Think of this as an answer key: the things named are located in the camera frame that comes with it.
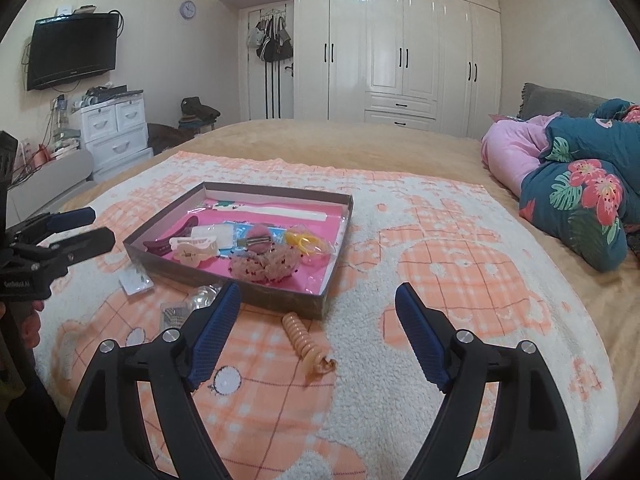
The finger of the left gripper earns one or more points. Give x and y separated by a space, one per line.
60 222
75 247

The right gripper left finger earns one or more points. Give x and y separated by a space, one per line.
104 435

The earring card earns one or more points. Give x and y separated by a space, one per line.
135 281

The maroon hair clip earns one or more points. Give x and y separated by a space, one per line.
162 246

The cream claw hair clip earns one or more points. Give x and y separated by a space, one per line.
193 251

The clear plastic bag with card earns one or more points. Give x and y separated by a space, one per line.
224 234

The pink fluffy hair clip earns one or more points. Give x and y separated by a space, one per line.
257 239

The person's left hand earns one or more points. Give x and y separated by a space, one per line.
28 321

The grey chair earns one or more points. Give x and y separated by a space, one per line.
50 187

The white drawer cabinet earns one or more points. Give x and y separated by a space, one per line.
115 133

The tan bed cover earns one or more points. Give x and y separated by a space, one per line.
350 145

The pile of dark clothes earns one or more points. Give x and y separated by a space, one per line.
197 118

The white and orange blanket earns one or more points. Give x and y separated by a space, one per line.
383 406

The brown cardboard box tray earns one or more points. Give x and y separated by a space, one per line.
314 222

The floral blue quilt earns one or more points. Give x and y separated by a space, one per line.
585 192

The handbags hanging on door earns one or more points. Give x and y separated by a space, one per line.
270 39

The pink quilt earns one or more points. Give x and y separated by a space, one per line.
511 148

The grey headboard cushion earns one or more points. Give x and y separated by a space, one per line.
540 100

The white wardrobe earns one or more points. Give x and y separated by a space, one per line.
422 64

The black wall television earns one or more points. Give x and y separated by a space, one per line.
71 47

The blue wall clock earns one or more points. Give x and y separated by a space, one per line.
187 9

